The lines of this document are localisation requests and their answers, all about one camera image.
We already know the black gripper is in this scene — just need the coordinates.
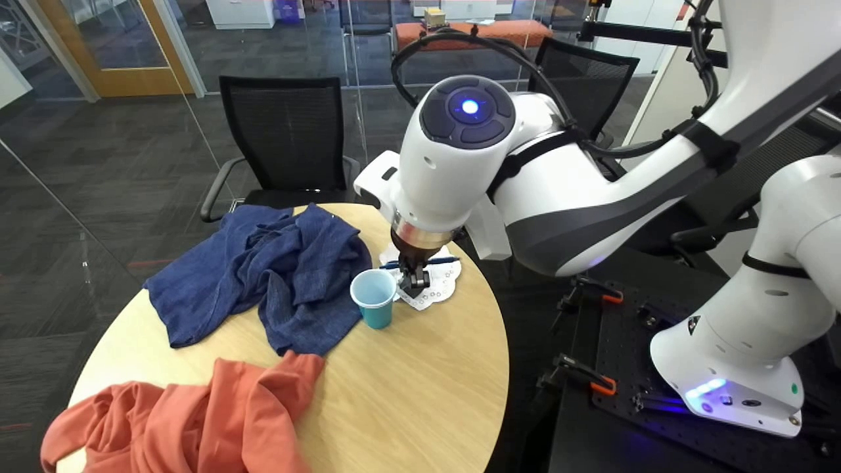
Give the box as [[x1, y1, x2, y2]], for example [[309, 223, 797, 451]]
[[390, 223, 453, 276]]

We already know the teal plastic cup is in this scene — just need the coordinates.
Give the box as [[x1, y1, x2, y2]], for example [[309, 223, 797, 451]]
[[347, 265, 403, 334]]

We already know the white scalloped doily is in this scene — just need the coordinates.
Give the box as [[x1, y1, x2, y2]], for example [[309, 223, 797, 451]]
[[376, 241, 466, 316]]

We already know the blue cloth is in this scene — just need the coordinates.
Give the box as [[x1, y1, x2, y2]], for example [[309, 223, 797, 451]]
[[142, 201, 376, 359]]

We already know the black office chair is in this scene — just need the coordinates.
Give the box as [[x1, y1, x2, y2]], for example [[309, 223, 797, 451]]
[[529, 35, 641, 146], [198, 73, 381, 223]]

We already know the orange black clamp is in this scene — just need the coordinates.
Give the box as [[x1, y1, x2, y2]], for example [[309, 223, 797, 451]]
[[573, 272, 628, 311], [541, 351, 620, 403]]

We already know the black perforated board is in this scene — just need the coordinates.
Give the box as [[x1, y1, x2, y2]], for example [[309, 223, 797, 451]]
[[573, 279, 841, 458]]

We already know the orange bench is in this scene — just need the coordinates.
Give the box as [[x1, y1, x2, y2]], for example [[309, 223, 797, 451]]
[[393, 19, 558, 52]]

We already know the orange cloth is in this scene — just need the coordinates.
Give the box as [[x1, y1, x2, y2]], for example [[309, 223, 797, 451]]
[[38, 349, 330, 473]]

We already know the white cabinet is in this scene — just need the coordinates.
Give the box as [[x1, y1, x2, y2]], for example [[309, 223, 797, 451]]
[[205, 0, 278, 35]]

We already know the black horizontal bar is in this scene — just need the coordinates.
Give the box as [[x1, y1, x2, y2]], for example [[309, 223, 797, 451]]
[[577, 14, 730, 70]]

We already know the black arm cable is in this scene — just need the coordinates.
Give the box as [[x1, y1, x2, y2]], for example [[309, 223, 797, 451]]
[[390, 0, 730, 166]]

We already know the wooden door frame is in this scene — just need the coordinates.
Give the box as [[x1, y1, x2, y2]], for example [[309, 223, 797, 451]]
[[34, 0, 209, 100]]

